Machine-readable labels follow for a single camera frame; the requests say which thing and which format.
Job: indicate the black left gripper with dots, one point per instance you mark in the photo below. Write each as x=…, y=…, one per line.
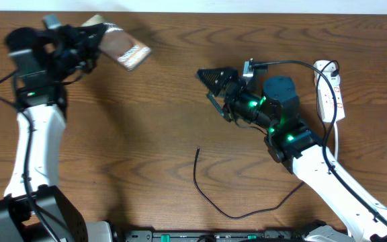
x=86, y=36

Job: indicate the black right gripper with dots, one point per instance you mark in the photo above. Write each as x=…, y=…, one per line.
x=230, y=74

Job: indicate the gold Galaxy smartphone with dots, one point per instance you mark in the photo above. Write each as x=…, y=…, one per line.
x=119, y=45

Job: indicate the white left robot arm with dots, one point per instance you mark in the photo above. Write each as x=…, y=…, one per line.
x=33, y=208

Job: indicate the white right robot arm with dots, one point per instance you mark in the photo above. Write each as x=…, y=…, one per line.
x=291, y=142

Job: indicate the black charger plug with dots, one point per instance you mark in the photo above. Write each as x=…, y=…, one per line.
x=335, y=73

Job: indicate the white power strip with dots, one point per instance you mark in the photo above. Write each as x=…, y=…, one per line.
x=325, y=98

